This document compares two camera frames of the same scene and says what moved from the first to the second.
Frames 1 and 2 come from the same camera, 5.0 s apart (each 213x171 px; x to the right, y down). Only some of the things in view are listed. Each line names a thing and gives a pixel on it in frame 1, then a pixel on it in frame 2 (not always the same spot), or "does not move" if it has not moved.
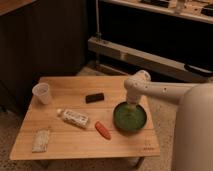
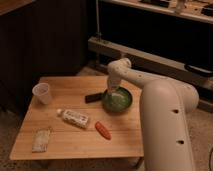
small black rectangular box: x=94 y=98 does not move
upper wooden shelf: x=197 y=10 does not move
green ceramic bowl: x=129 y=119 → x=118 y=101
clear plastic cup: x=42 y=90 does not move
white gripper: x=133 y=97 → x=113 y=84
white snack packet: x=40 y=140 does not move
